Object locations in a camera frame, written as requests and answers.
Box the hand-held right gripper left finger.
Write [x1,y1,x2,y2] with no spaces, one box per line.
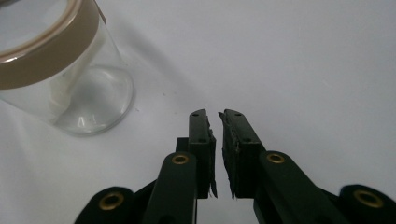
[176,108,219,200]

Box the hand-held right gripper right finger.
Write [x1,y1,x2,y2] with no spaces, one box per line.
[218,108,266,200]

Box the clear glass jar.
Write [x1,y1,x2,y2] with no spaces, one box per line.
[0,20,135,137]

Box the tan jar lid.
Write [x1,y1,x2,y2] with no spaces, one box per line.
[0,0,107,91]

